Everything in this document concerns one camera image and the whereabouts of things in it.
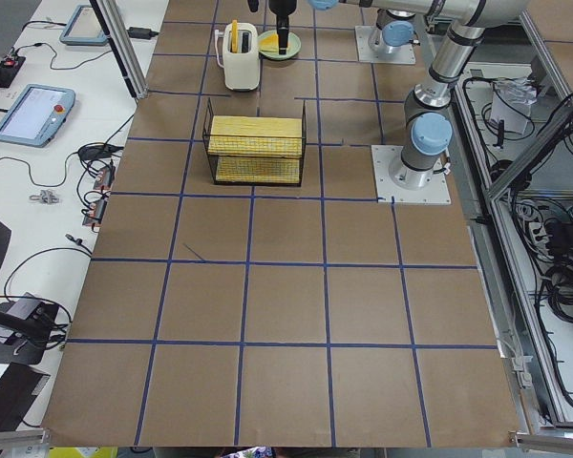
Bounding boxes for white two-slot toaster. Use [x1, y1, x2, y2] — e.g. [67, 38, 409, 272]
[222, 21, 260, 92]

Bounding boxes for wooden shelf board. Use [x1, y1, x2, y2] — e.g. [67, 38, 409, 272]
[204, 115, 305, 157]
[216, 156, 301, 184]

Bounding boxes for lower wooden shelf board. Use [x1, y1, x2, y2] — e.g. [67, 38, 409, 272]
[216, 156, 301, 184]

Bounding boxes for bread slice on plate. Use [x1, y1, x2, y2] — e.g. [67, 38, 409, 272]
[259, 35, 279, 52]

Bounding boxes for bread slice in toaster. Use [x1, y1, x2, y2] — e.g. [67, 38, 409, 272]
[230, 19, 239, 53]

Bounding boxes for black monitor stand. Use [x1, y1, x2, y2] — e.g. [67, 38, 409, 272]
[0, 295, 65, 364]

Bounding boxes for small metal bracket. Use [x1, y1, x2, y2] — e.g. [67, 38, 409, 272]
[29, 189, 60, 205]

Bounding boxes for black wire basket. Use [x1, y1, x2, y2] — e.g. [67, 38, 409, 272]
[202, 103, 307, 187]

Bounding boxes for near teach pendant tablet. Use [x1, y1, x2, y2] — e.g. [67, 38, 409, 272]
[0, 84, 76, 148]

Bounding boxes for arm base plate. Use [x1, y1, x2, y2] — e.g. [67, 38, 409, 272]
[355, 26, 416, 65]
[371, 145, 452, 205]

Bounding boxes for far teach pendant tablet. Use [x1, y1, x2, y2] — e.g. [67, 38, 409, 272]
[59, 4, 108, 46]

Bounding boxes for upper wooden shelf board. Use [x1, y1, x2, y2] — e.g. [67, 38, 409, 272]
[204, 115, 305, 157]

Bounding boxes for teach pendant tablet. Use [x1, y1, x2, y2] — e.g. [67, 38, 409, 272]
[59, 4, 108, 46]
[0, 84, 76, 148]

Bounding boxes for black power adapter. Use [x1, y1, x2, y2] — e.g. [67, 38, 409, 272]
[127, 27, 159, 40]

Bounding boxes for aluminium frame post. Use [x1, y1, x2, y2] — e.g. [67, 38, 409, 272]
[90, 0, 148, 100]

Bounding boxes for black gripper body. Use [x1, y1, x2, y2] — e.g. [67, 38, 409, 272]
[268, 0, 297, 16]

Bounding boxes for light green plate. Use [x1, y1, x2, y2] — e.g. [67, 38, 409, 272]
[258, 30, 301, 61]

